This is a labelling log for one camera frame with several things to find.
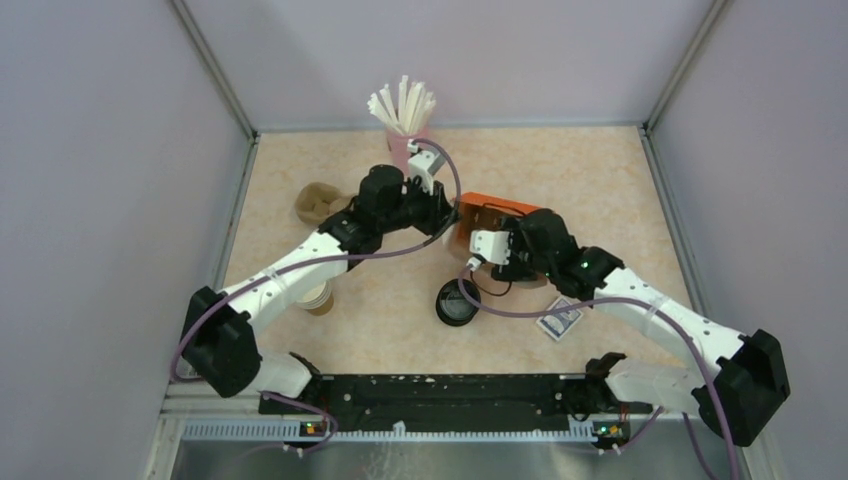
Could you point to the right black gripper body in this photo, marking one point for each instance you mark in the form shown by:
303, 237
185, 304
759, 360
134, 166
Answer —
523, 263

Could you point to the orange paper bag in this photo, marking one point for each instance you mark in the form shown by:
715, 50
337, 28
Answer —
486, 212

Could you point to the brown pulp cup carrier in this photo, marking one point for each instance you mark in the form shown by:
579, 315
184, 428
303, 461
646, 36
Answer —
317, 201

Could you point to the stack of black cup lids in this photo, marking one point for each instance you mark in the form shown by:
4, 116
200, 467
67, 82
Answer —
452, 307

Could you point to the stack of brown paper cups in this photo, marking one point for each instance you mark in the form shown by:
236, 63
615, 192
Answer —
317, 301

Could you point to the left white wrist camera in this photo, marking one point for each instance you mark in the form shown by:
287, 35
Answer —
422, 167

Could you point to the pink straw holder cup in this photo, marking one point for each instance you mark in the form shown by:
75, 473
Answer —
397, 145

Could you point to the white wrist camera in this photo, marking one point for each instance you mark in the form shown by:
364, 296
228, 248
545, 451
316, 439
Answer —
422, 167
491, 246

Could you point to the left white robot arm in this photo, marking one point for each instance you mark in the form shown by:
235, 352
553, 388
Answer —
221, 327

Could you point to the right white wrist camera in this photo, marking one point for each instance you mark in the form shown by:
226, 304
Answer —
491, 246

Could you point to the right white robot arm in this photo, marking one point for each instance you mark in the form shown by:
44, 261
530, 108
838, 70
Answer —
735, 382

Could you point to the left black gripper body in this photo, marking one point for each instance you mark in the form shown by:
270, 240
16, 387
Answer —
416, 208

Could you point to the blue playing card box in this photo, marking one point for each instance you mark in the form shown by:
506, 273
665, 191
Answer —
557, 325

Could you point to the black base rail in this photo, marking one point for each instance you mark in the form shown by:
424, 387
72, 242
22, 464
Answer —
464, 403

